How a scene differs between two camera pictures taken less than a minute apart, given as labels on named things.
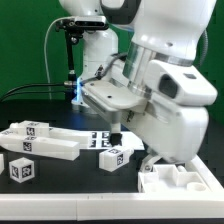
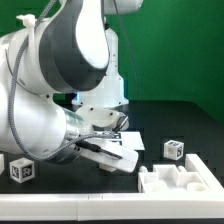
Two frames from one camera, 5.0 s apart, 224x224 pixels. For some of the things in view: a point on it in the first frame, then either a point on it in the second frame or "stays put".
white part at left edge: x=1 y=163 stays put
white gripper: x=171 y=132 to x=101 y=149
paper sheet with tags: x=100 y=140 stays put
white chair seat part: x=167 y=179 stays put
